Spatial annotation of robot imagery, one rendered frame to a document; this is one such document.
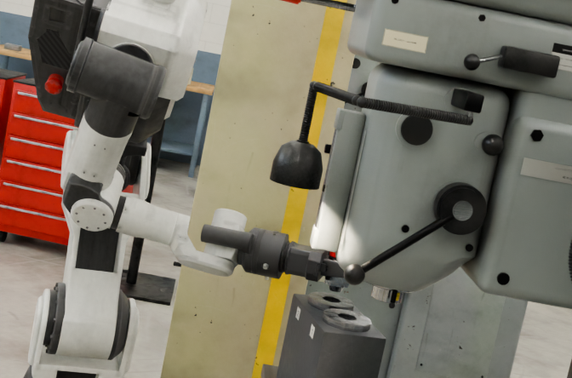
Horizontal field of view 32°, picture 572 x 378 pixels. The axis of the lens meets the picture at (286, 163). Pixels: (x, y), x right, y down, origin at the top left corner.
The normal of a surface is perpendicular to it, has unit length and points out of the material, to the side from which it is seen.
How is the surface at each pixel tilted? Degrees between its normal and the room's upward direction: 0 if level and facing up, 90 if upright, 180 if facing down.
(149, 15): 35
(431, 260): 109
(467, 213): 90
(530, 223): 90
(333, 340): 90
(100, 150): 123
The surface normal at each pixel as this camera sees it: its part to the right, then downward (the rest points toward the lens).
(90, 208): -0.07, 0.66
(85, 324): 0.29, 0.00
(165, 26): 0.31, -0.69
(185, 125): 0.05, 0.15
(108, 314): 0.33, -0.32
